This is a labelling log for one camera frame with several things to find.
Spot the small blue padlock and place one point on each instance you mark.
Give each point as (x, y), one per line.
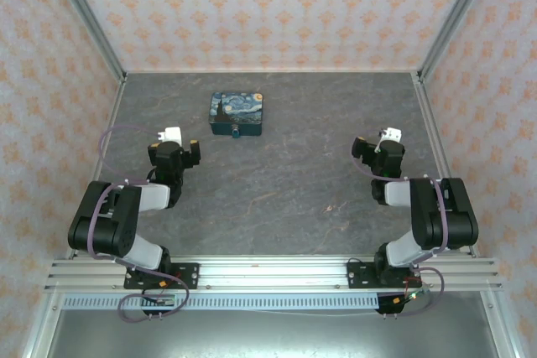
(236, 133)

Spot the starry night print box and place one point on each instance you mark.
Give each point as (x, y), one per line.
(237, 108)

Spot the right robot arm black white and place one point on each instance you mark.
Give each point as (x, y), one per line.
(428, 215)

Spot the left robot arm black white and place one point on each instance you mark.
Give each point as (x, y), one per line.
(105, 224)

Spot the small electronics board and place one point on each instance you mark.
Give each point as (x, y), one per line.
(163, 302)
(413, 295)

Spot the grey metal sheet panel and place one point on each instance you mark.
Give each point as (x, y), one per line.
(268, 335)

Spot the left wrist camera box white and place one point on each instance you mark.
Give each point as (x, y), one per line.
(172, 135)

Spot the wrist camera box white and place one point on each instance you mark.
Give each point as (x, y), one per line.
(392, 133)
(172, 135)

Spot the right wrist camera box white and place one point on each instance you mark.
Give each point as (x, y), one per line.
(392, 133)

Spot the aluminium table side rail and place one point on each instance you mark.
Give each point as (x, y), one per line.
(432, 123)
(110, 123)

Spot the long aluminium base rail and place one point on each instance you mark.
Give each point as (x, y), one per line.
(272, 274)

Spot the aluminium frame post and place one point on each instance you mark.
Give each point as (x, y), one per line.
(88, 18)
(457, 18)

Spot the aluminium frame leg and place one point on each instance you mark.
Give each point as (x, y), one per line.
(501, 333)
(42, 333)

